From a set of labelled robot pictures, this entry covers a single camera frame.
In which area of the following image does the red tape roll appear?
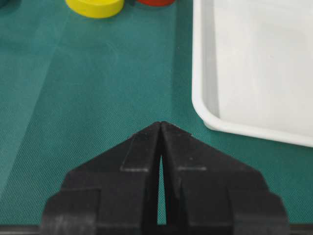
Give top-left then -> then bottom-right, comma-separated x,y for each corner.
137,0 -> 175,7

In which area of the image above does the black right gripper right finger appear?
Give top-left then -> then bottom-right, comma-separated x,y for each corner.
161,122 -> 290,235

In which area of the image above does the white plastic case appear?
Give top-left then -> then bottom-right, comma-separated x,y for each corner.
192,0 -> 313,147

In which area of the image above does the green table cloth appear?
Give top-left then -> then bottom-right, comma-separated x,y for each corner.
0,0 -> 313,225

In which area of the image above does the yellow tape roll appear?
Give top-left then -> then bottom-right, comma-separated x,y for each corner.
65,0 -> 125,19

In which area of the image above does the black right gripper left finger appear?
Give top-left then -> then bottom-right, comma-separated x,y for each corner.
40,122 -> 161,235

